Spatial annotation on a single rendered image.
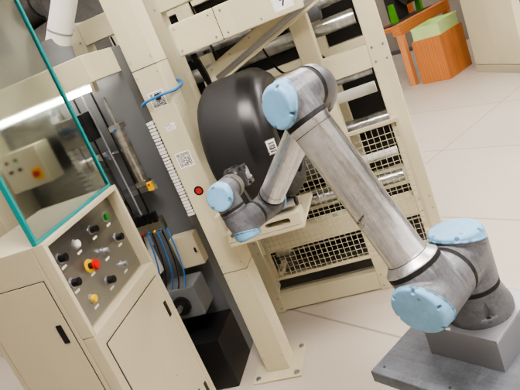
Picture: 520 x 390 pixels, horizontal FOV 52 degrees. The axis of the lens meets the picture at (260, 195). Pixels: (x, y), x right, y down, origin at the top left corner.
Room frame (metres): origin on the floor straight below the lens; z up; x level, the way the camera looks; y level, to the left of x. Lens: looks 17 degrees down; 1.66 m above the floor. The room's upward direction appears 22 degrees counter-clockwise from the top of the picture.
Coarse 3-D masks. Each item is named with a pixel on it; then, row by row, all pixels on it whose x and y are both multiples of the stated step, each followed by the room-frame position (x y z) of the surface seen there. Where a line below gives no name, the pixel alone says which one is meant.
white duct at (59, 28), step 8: (56, 0) 2.79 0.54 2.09; (64, 0) 2.79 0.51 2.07; (72, 0) 2.81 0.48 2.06; (56, 8) 2.80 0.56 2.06; (64, 8) 2.80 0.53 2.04; (72, 8) 2.82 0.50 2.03; (56, 16) 2.81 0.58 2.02; (64, 16) 2.81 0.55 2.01; (72, 16) 2.83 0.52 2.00; (48, 24) 2.84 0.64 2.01; (56, 24) 2.81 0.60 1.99; (64, 24) 2.82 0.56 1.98; (72, 24) 2.85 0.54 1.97; (48, 32) 2.84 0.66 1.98; (56, 32) 2.82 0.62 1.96; (64, 32) 2.83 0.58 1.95; (72, 32) 2.88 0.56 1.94; (56, 40) 2.83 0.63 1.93; (64, 40) 2.84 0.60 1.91
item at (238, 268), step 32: (128, 0) 2.39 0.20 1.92; (128, 32) 2.41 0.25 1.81; (128, 64) 2.43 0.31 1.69; (160, 64) 2.42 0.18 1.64; (160, 128) 2.42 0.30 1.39; (192, 128) 2.46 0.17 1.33; (192, 192) 2.42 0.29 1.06; (224, 256) 2.41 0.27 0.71; (256, 288) 2.40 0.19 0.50; (256, 320) 2.41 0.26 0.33; (288, 352) 2.44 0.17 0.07
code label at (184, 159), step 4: (180, 152) 2.41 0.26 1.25; (184, 152) 2.41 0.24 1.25; (188, 152) 2.40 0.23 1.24; (176, 156) 2.42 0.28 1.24; (180, 156) 2.41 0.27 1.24; (184, 156) 2.41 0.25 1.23; (188, 156) 2.40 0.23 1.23; (180, 160) 2.42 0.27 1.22; (184, 160) 2.41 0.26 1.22; (188, 160) 2.40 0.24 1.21; (192, 160) 2.40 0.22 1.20; (180, 164) 2.42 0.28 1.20; (184, 164) 2.41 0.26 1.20; (188, 164) 2.41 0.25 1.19; (192, 164) 2.40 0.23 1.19; (180, 168) 2.42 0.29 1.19
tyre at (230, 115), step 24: (240, 72) 2.34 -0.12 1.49; (264, 72) 2.35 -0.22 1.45; (216, 96) 2.25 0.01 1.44; (240, 96) 2.18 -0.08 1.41; (216, 120) 2.17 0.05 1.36; (240, 120) 2.12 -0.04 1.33; (264, 120) 2.11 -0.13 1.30; (216, 144) 2.14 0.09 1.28; (240, 144) 2.10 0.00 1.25; (264, 144) 2.08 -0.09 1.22; (216, 168) 2.15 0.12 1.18; (264, 168) 2.09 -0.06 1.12; (288, 192) 2.18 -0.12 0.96
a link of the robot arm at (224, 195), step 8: (216, 184) 1.69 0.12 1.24; (224, 184) 1.69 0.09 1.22; (232, 184) 1.72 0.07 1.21; (208, 192) 1.69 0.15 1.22; (216, 192) 1.68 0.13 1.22; (224, 192) 1.67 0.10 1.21; (232, 192) 1.68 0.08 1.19; (240, 192) 1.76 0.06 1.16; (208, 200) 1.68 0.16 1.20; (216, 200) 1.67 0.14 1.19; (224, 200) 1.66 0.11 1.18; (232, 200) 1.66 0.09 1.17; (240, 200) 1.69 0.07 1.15; (216, 208) 1.67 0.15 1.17; (224, 208) 1.66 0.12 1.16; (232, 208) 1.67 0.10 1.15
